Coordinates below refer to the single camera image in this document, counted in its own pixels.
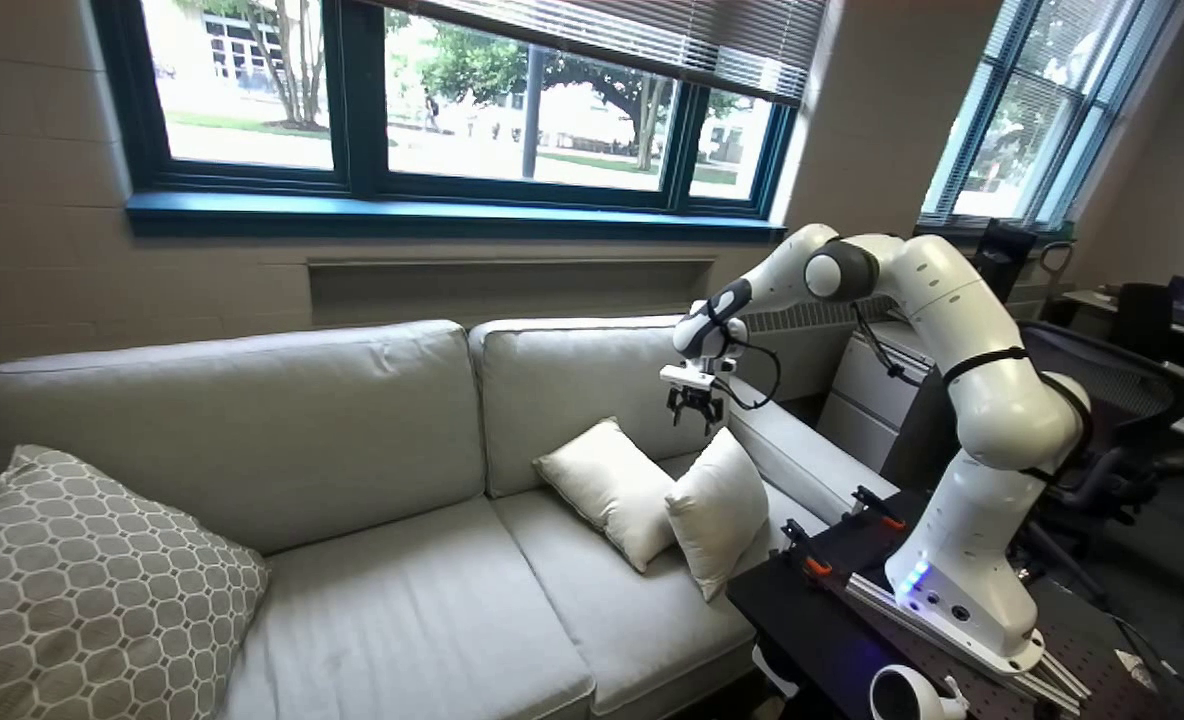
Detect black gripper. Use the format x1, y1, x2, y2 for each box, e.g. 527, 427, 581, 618
660, 347, 735, 433

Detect small cream pillow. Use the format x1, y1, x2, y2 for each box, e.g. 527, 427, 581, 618
531, 417, 682, 575
660, 425, 778, 604

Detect grey fabric sofa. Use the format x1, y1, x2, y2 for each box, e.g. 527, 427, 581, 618
0, 311, 905, 720

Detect grey sofa seat cushion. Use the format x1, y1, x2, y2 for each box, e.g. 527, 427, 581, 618
218, 491, 602, 720
487, 453, 830, 716

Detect black orange clamp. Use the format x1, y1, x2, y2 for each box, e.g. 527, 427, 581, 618
782, 515, 843, 586
850, 483, 918, 537

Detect grey drawer cabinet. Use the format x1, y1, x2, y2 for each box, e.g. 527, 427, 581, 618
818, 315, 970, 491

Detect black robot table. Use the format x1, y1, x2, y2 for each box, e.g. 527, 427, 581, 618
726, 483, 1144, 720

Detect black screen on stand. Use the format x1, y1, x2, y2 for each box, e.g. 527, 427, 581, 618
963, 218, 1075, 311

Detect white VR controller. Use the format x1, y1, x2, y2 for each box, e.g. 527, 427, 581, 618
863, 659, 973, 720

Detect dark window blinds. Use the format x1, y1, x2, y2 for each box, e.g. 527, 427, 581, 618
376, 0, 836, 103

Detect blue framed wide window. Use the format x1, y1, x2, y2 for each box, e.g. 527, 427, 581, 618
88, 0, 808, 243

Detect blue framed tall window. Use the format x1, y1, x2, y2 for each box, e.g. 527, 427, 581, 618
913, 0, 1184, 233

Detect black office chair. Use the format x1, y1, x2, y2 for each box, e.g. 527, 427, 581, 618
1009, 315, 1184, 604

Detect grey patterned pillow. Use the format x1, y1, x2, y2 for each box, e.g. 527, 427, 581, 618
0, 440, 272, 720

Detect beige wall heater cover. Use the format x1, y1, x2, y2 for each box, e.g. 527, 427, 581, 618
304, 255, 717, 334

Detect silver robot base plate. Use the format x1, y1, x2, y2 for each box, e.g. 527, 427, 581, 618
840, 567, 1095, 716

